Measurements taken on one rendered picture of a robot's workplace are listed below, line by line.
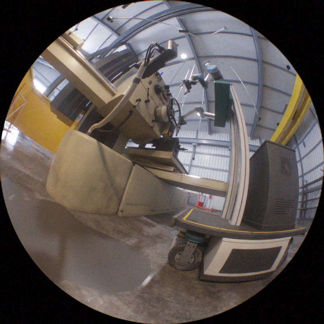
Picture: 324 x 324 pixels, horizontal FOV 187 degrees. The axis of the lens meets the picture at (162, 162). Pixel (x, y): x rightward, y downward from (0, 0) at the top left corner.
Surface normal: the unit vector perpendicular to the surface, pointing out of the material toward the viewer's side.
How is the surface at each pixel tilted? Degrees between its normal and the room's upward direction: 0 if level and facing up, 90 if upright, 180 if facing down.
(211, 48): 169
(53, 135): 90
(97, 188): 90
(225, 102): 180
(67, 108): 90
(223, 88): 180
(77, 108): 90
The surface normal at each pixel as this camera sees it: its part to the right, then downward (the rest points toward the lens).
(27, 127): 0.85, 0.14
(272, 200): -0.36, -0.37
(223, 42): -0.38, 0.82
